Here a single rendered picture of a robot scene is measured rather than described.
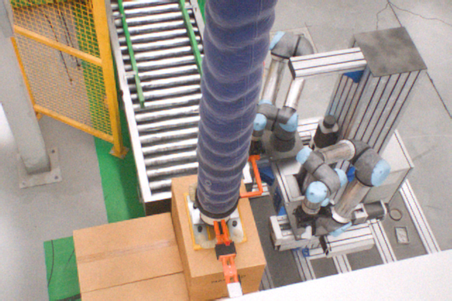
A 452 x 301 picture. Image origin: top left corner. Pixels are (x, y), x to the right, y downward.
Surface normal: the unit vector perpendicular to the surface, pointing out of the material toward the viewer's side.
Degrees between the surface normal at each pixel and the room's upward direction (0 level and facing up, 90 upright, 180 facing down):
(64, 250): 0
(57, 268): 0
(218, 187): 76
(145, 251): 0
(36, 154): 90
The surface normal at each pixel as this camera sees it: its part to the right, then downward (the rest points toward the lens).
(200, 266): 0.07, -0.54
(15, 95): 0.24, 0.84
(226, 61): -0.33, 0.65
